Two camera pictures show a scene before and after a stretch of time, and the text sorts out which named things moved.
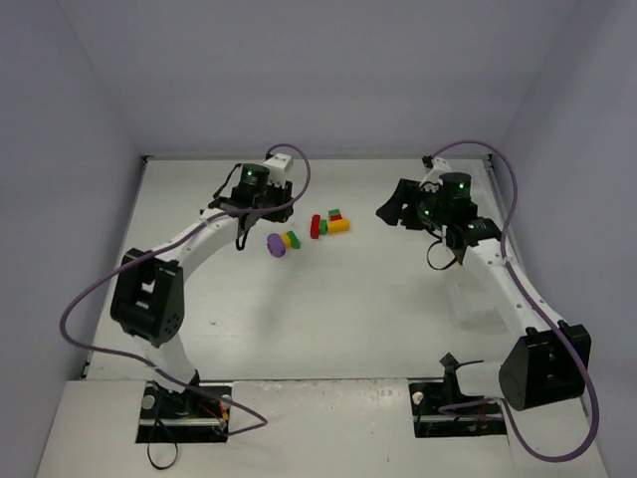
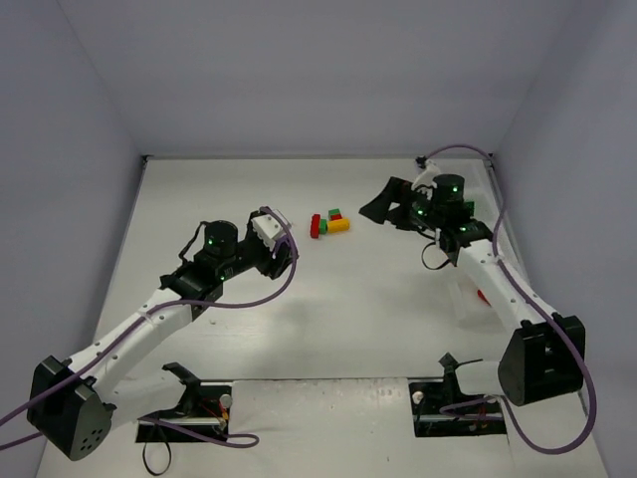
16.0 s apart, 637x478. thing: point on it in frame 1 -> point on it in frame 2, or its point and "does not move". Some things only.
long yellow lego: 339,225 does not move
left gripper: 278,203 -> 278,260
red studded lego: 315,226 does not move
